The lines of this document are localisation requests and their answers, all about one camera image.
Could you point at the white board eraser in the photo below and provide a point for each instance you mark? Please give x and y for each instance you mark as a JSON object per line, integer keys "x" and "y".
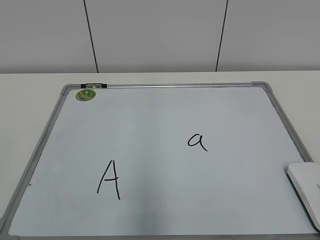
{"x": 305, "y": 177}

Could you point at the green round magnet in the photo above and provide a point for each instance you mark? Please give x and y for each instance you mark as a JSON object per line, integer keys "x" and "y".
{"x": 85, "y": 95}

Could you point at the black silver marker clip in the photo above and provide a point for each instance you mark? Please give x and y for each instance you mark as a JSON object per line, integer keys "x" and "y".
{"x": 93, "y": 86}

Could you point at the white board with grey frame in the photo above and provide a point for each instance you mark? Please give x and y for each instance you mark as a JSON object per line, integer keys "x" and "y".
{"x": 163, "y": 162}

